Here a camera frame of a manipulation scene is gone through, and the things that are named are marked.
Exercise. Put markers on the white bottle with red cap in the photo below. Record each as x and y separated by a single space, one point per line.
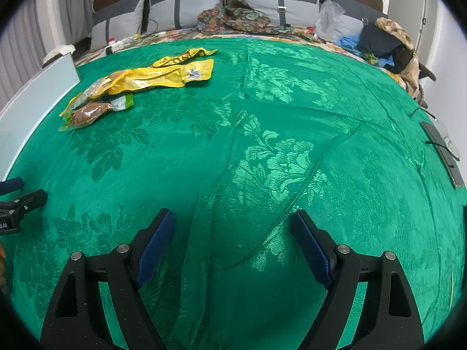
114 45

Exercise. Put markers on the white board panel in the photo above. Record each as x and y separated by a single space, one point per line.
33 109

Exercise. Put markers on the black bag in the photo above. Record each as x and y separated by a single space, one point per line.
379 42

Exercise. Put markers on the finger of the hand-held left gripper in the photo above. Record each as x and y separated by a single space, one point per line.
11 186
33 199

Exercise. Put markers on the green floral bedspread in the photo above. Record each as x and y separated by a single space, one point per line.
255 135

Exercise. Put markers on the grey curtain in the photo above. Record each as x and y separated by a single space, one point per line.
36 25

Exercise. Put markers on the beige patterned cloth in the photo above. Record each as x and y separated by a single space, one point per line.
399 32

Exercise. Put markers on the clear plastic bag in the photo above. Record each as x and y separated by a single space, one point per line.
330 20

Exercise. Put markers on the yellow-edged clear snack packet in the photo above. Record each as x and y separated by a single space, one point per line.
98 85

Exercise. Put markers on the grey two-tone pillow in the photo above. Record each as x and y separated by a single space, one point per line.
354 14
189 3
270 0
116 18

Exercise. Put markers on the white towel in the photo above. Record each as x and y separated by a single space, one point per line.
60 53

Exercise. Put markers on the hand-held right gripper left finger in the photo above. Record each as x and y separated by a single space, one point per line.
157 248

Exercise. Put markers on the eyeglasses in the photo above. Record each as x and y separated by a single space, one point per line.
443 135

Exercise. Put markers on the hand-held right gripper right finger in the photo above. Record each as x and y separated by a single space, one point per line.
313 251

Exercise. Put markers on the dark patterned cloth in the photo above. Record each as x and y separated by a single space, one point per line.
237 18

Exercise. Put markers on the small yellow patterned wrapper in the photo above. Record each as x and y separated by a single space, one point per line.
182 56

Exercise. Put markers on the blue cloth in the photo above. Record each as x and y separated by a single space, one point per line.
348 43

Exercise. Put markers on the green-edged packet with brown snack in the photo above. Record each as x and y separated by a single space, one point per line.
91 113

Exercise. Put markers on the long yellow snack packet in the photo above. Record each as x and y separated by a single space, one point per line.
160 76

